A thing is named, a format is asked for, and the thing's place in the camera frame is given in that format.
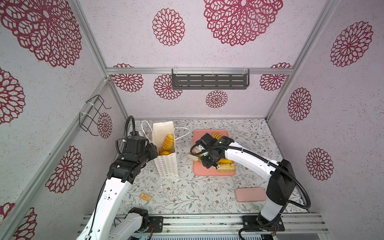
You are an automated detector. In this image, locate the cream sandwich bread slice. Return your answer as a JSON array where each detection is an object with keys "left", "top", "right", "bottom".
[{"left": 217, "top": 163, "right": 236, "bottom": 173}]

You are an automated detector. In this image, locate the ridged striped bread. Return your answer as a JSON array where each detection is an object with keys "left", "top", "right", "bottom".
[{"left": 161, "top": 134, "right": 175, "bottom": 152}]

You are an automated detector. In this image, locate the white paper bag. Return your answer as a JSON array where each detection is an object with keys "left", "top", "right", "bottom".
[{"left": 141, "top": 120, "right": 191, "bottom": 179}]

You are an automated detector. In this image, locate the long baguette loaf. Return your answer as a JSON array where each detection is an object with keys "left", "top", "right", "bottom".
[{"left": 159, "top": 151, "right": 172, "bottom": 156}]

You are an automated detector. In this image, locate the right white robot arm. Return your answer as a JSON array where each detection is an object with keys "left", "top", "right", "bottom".
[{"left": 190, "top": 134, "right": 311, "bottom": 240}]

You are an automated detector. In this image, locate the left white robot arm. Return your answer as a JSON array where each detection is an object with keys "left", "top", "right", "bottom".
[{"left": 77, "top": 131, "right": 158, "bottom": 240}]

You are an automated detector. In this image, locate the yellow bread roll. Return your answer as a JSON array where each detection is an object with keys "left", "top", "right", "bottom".
[{"left": 219, "top": 159, "right": 233, "bottom": 164}]

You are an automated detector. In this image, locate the pink tray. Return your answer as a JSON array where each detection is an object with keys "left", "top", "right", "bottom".
[{"left": 193, "top": 130, "right": 236, "bottom": 177}]

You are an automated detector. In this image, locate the small cracker biscuit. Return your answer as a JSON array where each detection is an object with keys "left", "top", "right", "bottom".
[{"left": 140, "top": 193, "right": 152, "bottom": 202}]

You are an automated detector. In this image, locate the pink rectangular box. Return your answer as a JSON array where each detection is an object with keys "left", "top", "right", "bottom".
[{"left": 235, "top": 188, "right": 267, "bottom": 203}]

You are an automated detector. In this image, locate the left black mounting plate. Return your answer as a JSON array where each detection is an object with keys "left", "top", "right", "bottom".
[{"left": 145, "top": 216, "right": 164, "bottom": 234}]

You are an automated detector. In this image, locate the black mounting plate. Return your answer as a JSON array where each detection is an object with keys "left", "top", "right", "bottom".
[
  {"left": 242, "top": 215, "right": 285, "bottom": 232},
  {"left": 145, "top": 216, "right": 164, "bottom": 234}
]

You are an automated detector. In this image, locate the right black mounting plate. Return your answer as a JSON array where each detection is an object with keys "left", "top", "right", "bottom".
[{"left": 242, "top": 215, "right": 285, "bottom": 232}]

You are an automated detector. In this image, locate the black wire wall rack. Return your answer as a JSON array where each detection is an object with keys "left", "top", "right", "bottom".
[{"left": 78, "top": 95, "right": 111, "bottom": 137}]

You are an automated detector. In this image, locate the dark grey wall shelf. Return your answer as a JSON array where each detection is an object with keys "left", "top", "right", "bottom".
[{"left": 171, "top": 69, "right": 250, "bottom": 90}]

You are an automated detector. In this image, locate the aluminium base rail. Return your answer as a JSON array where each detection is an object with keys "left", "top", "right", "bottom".
[{"left": 139, "top": 213, "right": 329, "bottom": 237}]

